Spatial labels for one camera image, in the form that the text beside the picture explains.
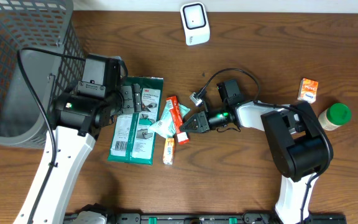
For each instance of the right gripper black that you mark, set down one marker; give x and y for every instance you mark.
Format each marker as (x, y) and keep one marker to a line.
(202, 123)

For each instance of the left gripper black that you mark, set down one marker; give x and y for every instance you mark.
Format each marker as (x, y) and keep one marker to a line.
(134, 100)

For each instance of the teal white snack pouch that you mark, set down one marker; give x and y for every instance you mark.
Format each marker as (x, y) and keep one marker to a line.
(165, 126)

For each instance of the red white packet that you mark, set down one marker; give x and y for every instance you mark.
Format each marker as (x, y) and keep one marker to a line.
(177, 120)

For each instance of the green sponge pack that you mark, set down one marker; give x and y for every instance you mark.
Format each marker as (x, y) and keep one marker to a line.
(132, 142)

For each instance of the orange juice carton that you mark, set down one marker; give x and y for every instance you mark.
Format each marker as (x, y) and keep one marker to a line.
(168, 152)
(308, 90)

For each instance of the green lid jar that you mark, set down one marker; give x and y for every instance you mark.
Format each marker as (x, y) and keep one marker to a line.
(335, 116)

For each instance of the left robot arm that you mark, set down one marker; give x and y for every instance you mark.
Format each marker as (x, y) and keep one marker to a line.
(79, 119)

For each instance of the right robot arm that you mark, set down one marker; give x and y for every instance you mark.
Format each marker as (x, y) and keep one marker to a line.
(298, 144)

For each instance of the white barcode scanner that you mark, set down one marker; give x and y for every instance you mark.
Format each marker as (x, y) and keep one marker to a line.
(195, 23)

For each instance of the grey plastic mesh basket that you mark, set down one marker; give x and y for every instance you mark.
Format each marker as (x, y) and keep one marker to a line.
(40, 55)

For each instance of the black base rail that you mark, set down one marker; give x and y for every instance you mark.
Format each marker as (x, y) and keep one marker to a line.
(197, 219)

